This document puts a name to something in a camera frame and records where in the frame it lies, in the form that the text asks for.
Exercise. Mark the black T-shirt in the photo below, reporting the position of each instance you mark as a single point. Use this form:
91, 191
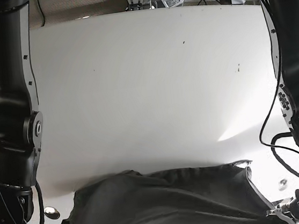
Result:
221, 194

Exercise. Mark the right table grommet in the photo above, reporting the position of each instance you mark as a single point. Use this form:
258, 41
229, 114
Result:
283, 184

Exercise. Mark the table grommet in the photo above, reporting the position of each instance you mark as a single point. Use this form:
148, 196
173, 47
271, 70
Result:
51, 213
283, 184

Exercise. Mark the left table grommet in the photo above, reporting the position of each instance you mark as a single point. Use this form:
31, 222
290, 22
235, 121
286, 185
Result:
51, 213

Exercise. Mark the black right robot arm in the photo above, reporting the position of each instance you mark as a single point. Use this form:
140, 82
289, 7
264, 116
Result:
21, 122

